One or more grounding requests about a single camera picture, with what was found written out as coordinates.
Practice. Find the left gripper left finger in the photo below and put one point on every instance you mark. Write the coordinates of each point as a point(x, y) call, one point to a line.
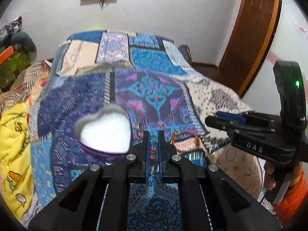
point(98, 198)

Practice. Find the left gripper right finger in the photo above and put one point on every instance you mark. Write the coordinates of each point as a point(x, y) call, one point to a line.
point(209, 198)

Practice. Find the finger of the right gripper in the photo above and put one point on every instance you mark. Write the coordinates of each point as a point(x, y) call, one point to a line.
point(232, 127)
point(246, 118)

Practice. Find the orange right sleeve forearm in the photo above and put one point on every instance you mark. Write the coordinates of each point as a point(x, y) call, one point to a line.
point(293, 198)

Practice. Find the right hand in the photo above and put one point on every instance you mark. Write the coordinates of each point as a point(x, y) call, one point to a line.
point(269, 181)

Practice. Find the purple heart-shaped tin box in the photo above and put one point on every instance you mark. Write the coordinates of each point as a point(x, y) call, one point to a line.
point(106, 133)

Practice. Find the grey purple backpack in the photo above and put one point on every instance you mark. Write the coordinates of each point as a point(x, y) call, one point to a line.
point(185, 51)

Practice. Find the yellow cartoon blanket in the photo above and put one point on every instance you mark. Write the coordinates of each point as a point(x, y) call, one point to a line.
point(16, 172)

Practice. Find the patchwork patterned bedspread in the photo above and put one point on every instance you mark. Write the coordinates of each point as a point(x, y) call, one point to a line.
point(148, 76)

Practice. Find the brown wooden door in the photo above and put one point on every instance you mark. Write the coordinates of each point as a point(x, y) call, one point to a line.
point(251, 36)

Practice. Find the striped patterned quilt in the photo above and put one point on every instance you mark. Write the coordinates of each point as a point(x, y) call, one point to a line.
point(27, 87)

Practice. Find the green patterned storage box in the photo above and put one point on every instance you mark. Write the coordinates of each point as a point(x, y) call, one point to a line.
point(12, 67)

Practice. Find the yellow round object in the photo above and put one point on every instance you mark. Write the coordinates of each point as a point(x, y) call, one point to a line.
point(96, 29)

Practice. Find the orange shoe box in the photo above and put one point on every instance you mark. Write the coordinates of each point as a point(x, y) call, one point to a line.
point(8, 52)

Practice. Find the grey green pillow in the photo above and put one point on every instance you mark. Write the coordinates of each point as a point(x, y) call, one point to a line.
point(22, 40)

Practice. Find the pile of printed clothes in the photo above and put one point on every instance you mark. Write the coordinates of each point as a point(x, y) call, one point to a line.
point(10, 29)

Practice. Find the silver ring keychain cluster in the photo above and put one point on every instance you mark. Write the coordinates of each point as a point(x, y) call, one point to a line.
point(140, 128)

